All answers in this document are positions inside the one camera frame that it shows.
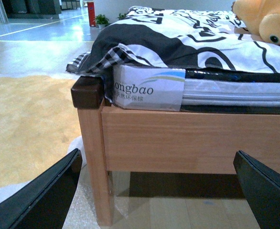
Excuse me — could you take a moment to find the small green plant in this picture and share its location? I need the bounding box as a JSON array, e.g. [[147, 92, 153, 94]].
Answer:
[[117, 13, 128, 20]]

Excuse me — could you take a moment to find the red cylindrical bin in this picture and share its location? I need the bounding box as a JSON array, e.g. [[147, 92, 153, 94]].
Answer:
[[87, 1, 96, 27]]

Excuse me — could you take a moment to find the yellow fluffy rug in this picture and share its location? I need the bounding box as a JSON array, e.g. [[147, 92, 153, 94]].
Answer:
[[0, 75, 80, 188]]

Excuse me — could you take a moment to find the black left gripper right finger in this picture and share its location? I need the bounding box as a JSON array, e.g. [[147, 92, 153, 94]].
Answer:
[[233, 150, 280, 229]]

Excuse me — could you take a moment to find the green potted plant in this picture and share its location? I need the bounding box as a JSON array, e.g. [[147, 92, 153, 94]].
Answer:
[[95, 14, 109, 29]]

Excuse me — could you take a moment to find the yellow plush toy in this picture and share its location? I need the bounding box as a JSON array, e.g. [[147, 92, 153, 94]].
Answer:
[[232, 0, 280, 46]]

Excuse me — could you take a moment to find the white packaged mattress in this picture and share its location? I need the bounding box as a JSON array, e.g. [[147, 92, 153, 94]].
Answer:
[[110, 65, 280, 114]]

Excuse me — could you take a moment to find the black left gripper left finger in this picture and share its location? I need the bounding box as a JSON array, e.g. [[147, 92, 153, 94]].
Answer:
[[0, 148, 83, 229]]

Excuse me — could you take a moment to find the wooden bed frame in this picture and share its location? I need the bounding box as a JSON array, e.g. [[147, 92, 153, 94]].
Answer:
[[71, 76, 280, 226]]

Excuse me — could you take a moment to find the black and white duvet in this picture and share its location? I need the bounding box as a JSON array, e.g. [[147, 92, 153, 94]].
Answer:
[[66, 6, 280, 76]]

